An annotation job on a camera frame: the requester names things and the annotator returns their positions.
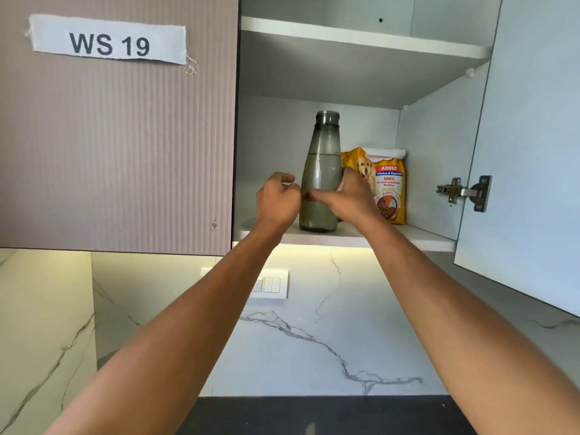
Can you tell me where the person's left hand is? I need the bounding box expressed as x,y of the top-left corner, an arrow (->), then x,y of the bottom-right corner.
256,171 -> 302,236

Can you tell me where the person's right hand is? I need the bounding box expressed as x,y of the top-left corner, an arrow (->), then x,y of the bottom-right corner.
304,167 -> 387,232

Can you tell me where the grey translucent water bottle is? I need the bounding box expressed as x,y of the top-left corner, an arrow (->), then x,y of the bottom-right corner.
298,110 -> 344,233

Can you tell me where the person's left forearm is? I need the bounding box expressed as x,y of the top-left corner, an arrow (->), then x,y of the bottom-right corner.
44,221 -> 287,435

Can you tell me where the person's right forearm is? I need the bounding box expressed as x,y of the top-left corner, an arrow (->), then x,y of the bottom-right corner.
357,216 -> 580,435

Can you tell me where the yellow dog food bag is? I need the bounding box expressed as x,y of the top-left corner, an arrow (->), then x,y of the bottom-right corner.
341,147 -> 408,225

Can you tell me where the metal cabinet door hinge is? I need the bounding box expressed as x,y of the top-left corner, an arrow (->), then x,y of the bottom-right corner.
436,176 -> 493,213

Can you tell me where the white cabinet shelf board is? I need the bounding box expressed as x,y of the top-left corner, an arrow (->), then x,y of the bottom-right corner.
240,16 -> 493,60

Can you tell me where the ribbed beige cabinet door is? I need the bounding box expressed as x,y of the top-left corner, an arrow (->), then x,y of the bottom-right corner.
0,0 -> 240,258

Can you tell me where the white open cabinet door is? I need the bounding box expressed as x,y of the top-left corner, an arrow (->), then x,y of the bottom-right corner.
454,0 -> 580,319

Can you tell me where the white paper label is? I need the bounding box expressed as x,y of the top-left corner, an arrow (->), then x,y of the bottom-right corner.
25,14 -> 198,76

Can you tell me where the white wall cabinet body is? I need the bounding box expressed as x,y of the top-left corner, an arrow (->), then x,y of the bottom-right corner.
232,0 -> 504,254

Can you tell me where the white wall switch plate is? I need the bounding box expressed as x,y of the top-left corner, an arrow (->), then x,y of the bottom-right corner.
201,267 -> 289,300

